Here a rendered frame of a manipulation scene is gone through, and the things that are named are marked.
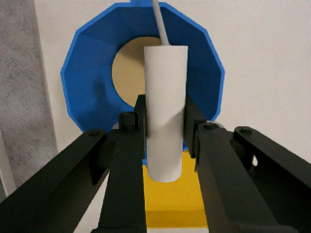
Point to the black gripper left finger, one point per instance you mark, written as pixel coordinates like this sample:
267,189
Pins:
55,198

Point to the yellow square tray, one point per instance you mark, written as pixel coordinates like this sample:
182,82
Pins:
176,204

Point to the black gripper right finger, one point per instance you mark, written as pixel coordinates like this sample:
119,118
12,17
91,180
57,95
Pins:
238,196

